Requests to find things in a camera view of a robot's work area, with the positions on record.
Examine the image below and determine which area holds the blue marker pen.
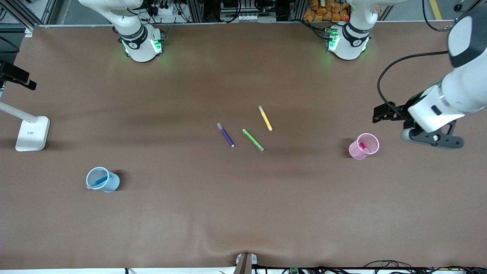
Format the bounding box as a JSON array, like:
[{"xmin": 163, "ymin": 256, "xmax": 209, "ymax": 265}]
[{"xmin": 87, "ymin": 175, "xmax": 108, "ymax": 190}]

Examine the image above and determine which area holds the pink plastic cup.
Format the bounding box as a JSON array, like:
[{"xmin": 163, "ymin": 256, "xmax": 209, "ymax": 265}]
[{"xmin": 349, "ymin": 133, "xmax": 380, "ymax": 160}]

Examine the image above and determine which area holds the yellow marker pen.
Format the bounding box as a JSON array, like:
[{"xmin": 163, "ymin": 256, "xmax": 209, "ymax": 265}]
[{"xmin": 258, "ymin": 105, "xmax": 273, "ymax": 132}]

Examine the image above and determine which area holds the orange snack packets pile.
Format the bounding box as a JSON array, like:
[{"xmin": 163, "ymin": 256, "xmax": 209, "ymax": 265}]
[{"xmin": 303, "ymin": 0, "xmax": 350, "ymax": 22}]

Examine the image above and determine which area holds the green marker pen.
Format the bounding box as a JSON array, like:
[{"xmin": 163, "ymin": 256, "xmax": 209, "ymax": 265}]
[{"xmin": 242, "ymin": 129, "xmax": 265, "ymax": 152}]

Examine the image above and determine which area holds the light blue plastic cup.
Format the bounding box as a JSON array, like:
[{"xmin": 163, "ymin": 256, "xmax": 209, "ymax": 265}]
[{"xmin": 86, "ymin": 167, "xmax": 121, "ymax": 193}]

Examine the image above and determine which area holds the purple marker pen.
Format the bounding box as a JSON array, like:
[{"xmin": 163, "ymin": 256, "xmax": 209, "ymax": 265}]
[{"xmin": 216, "ymin": 123, "xmax": 235, "ymax": 148}]

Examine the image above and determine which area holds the white power strip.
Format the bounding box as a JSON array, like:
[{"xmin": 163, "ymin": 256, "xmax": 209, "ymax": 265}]
[{"xmin": 150, "ymin": 0, "xmax": 191, "ymax": 24}]

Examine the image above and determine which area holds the brown table cover sheet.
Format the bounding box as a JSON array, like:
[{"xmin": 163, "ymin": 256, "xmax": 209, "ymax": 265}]
[{"xmin": 0, "ymin": 21, "xmax": 487, "ymax": 270}]

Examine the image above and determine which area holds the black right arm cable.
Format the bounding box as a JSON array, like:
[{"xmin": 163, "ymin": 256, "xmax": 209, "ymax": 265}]
[{"xmin": 0, "ymin": 36, "xmax": 20, "ymax": 54}]

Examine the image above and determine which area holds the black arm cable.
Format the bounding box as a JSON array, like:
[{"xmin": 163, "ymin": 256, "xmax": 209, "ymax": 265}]
[
  {"xmin": 0, "ymin": 36, "xmax": 20, "ymax": 54},
  {"xmin": 377, "ymin": 0, "xmax": 453, "ymax": 115}
]

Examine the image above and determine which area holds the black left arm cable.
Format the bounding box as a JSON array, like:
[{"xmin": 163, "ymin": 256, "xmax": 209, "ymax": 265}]
[{"xmin": 377, "ymin": 0, "xmax": 453, "ymax": 115}]

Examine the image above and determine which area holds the aluminium frame profile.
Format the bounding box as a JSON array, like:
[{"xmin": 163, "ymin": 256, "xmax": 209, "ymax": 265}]
[
  {"xmin": 455, "ymin": 0, "xmax": 487, "ymax": 18},
  {"xmin": 0, "ymin": 0, "xmax": 44, "ymax": 38}
]

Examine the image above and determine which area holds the black cable bundle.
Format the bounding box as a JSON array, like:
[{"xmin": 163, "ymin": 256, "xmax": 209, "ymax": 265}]
[{"xmin": 365, "ymin": 260, "xmax": 487, "ymax": 274}]

